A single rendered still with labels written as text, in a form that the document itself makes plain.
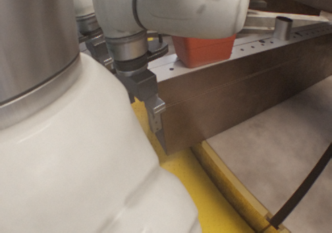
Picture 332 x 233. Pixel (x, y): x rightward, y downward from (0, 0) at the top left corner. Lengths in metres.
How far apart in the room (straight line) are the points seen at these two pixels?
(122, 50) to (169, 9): 0.16
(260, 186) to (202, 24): 0.70
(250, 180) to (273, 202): 0.13
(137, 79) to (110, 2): 0.18
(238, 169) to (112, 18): 0.72
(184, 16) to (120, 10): 0.12
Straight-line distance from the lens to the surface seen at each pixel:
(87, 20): 0.67
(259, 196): 0.85
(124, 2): 0.36
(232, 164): 0.89
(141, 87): 0.44
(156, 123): 0.52
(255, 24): 2.08
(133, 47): 0.42
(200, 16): 0.29
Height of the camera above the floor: 1.06
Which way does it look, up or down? 43 degrees down
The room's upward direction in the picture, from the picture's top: 7 degrees counter-clockwise
